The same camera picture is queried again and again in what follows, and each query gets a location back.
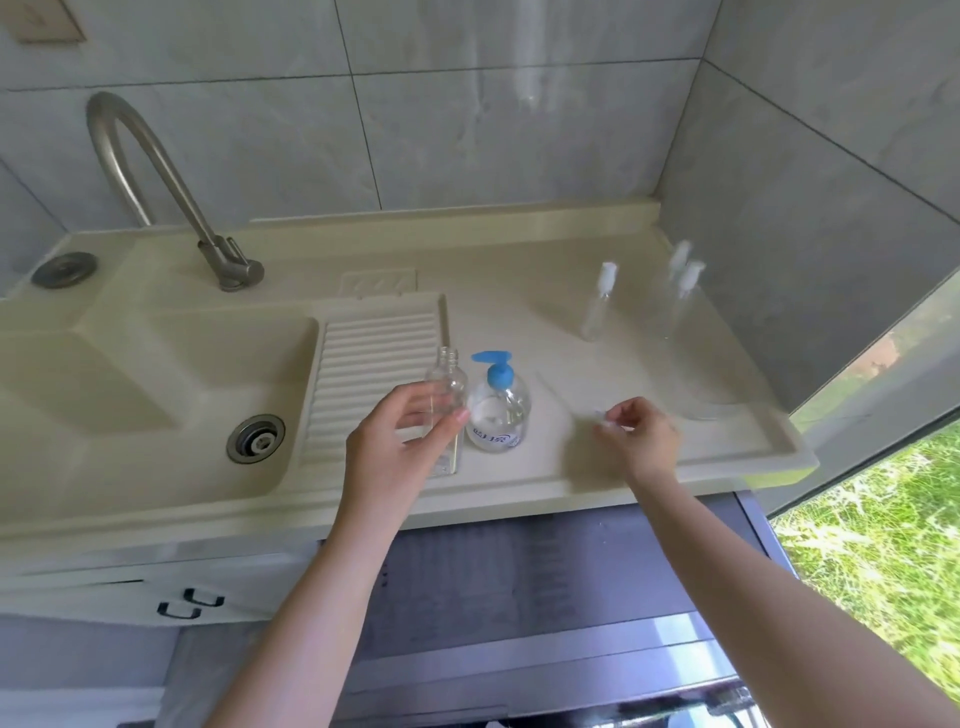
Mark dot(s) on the person's left hand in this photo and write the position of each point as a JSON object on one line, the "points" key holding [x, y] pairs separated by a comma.
{"points": [[382, 457]]}

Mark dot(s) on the person's right hand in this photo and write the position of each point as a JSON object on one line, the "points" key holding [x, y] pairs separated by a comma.
{"points": [[645, 442]]}

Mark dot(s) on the small clear bottle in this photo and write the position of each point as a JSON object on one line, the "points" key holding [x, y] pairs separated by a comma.
{"points": [[664, 300], [598, 307], [450, 375], [679, 319]]}

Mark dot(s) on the clear hand sanitizer pump bottle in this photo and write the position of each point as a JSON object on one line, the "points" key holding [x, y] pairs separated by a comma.
{"points": [[499, 420]]}

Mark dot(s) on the person's left forearm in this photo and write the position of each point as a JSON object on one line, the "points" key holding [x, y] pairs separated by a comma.
{"points": [[300, 630]]}

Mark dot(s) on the person's right forearm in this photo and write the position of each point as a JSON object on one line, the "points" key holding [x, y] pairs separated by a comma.
{"points": [[750, 600]]}

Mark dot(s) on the steel sink drain strainer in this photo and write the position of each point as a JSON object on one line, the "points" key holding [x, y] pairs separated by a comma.
{"points": [[256, 439]]}

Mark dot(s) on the grey washing machine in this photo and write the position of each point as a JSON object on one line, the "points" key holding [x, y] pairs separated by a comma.
{"points": [[562, 585]]}

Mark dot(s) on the glass window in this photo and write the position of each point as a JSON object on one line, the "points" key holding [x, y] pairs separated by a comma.
{"points": [[885, 540]]}

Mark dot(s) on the cream sink with washboard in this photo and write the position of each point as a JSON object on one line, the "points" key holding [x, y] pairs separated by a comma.
{"points": [[112, 390]]}

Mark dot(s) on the curved steel faucet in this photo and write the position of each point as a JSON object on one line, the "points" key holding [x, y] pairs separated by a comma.
{"points": [[180, 195]]}

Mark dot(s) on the white cabinet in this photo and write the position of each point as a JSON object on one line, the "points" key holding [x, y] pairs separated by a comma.
{"points": [[75, 592]]}

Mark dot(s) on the round steel hole cover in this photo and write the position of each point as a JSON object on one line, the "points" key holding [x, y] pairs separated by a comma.
{"points": [[64, 270]]}

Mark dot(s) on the beige wall socket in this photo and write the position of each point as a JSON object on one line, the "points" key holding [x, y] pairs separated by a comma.
{"points": [[45, 19]]}

